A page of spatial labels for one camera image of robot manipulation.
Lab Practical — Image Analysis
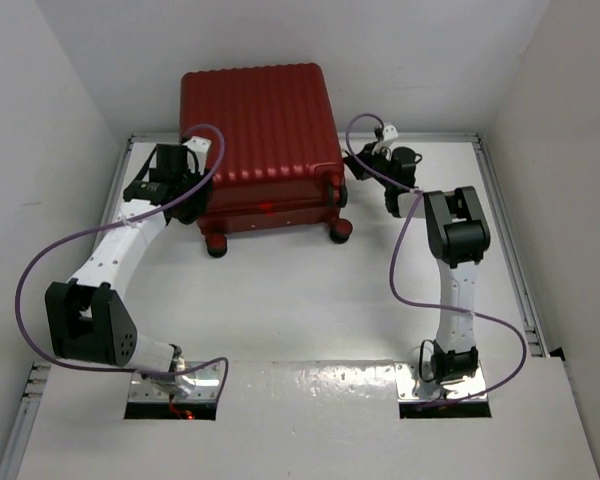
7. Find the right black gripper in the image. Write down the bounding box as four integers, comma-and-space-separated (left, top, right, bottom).
349, 141, 398, 190

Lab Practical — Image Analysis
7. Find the red suitcase blue lining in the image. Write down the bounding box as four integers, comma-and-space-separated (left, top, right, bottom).
179, 63, 353, 258

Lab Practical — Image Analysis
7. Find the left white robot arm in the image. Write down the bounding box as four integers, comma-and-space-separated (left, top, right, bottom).
45, 137, 211, 375

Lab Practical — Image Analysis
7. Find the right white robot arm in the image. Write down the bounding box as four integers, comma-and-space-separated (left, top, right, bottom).
344, 142, 491, 384

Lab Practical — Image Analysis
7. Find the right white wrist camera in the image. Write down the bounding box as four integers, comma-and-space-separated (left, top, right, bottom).
372, 123, 399, 155

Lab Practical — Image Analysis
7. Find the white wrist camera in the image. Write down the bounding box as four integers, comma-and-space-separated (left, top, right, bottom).
183, 136, 212, 165
372, 123, 399, 155

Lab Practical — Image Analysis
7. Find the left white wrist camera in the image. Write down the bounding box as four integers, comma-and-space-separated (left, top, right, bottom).
183, 136, 212, 165

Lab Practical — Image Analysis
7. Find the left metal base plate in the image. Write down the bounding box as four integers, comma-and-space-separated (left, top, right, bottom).
127, 363, 224, 404

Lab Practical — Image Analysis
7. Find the metal base plate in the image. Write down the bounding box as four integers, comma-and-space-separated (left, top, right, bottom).
394, 362, 488, 405
127, 363, 224, 404

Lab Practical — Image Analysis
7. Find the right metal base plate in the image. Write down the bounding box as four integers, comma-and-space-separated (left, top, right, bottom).
394, 362, 488, 405

